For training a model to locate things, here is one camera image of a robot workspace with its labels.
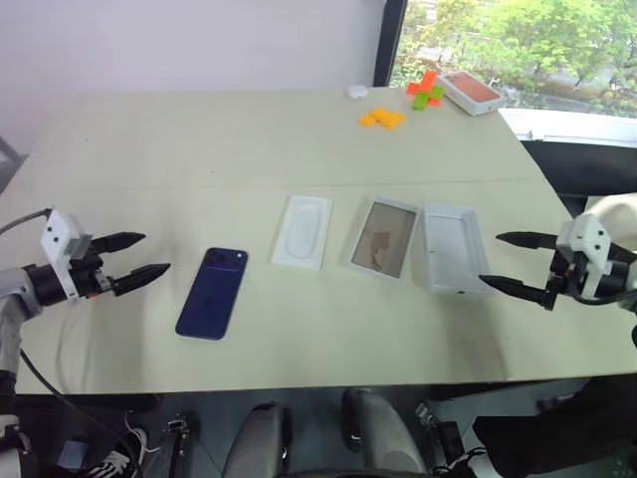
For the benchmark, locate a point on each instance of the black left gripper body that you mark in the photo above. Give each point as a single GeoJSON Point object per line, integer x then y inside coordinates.
{"type": "Point", "coordinates": [87, 279]}

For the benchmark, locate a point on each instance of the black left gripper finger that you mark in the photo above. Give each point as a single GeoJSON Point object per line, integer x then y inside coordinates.
{"type": "Point", "coordinates": [139, 278]}
{"type": "Point", "coordinates": [122, 240]}

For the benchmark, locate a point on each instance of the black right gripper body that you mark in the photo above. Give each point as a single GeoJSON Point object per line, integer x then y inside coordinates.
{"type": "Point", "coordinates": [565, 281]}

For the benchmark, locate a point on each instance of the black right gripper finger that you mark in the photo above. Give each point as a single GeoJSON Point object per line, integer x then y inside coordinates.
{"type": "Point", "coordinates": [522, 291]}
{"type": "Point", "coordinates": [532, 239]}

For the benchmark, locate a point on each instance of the dark blue smartphone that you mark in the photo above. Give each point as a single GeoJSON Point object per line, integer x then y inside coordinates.
{"type": "Point", "coordinates": [211, 294]}

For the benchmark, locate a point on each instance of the white box base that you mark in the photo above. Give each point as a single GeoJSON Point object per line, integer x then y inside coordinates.
{"type": "Point", "coordinates": [455, 249]}

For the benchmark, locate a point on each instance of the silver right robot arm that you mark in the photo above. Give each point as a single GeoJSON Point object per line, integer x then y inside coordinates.
{"type": "Point", "coordinates": [617, 276]}

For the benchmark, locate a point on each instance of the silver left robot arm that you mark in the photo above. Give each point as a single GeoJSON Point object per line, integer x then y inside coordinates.
{"type": "Point", "coordinates": [10, 299]}

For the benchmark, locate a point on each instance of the white box with orange phone print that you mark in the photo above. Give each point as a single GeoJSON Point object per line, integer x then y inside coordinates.
{"type": "Point", "coordinates": [470, 92]}

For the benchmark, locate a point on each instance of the white window sill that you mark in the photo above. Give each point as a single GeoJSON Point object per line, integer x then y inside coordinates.
{"type": "Point", "coordinates": [572, 124]}

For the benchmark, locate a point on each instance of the dark grey object beside table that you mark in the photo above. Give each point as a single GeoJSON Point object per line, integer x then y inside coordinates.
{"type": "Point", "coordinates": [7, 164]}

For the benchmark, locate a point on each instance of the black metal stand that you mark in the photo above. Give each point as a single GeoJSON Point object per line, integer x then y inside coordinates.
{"type": "Point", "coordinates": [174, 448]}
{"type": "Point", "coordinates": [443, 438]}

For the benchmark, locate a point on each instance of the white moulded insert tray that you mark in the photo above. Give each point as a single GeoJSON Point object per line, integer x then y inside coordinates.
{"type": "Point", "coordinates": [301, 234]}

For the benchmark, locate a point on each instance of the small orange toy brick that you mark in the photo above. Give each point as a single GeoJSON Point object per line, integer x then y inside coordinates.
{"type": "Point", "coordinates": [434, 101]}

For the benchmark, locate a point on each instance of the green toy brick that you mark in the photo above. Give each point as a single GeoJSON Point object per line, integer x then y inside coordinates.
{"type": "Point", "coordinates": [422, 101]}

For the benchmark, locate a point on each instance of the yellow toy brick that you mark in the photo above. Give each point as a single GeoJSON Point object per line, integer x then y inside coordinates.
{"type": "Point", "coordinates": [394, 121]}
{"type": "Point", "coordinates": [372, 118]}

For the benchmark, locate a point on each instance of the black and white sneaker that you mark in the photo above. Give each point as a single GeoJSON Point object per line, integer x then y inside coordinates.
{"type": "Point", "coordinates": [114, 460]}

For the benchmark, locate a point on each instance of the long orange toy brick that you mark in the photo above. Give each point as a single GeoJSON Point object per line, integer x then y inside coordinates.
{"type": "Point", "coordinates": [424, 82]}

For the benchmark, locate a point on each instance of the grey rounded shell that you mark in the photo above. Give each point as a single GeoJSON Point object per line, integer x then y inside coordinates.
{"type": "Point", "coordinates": [383, 433]}
{"type": "Point", "coordinates": [259, 438]}

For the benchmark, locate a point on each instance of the white earbuds case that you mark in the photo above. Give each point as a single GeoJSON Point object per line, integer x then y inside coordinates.
{"type": "Point", "coordinates": [357, 92]}

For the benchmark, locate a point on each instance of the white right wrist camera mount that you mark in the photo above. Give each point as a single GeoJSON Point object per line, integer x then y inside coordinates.
{"type": "Point", "coordinates": [587, 234]}

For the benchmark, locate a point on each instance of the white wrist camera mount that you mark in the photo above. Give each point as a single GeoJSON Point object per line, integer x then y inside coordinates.
{"type": "Point", "coordinates": [57, 234]}
{"type": "Point", "coordinates": [587, 234]}

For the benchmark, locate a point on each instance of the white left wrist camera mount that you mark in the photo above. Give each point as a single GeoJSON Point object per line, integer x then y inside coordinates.
{"type": "Point", "coordinates": [57, 234]}

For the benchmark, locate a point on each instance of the black window frame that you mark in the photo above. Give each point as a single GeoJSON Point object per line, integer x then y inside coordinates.
{"type": "Point", "coordinates": [390, 40]}

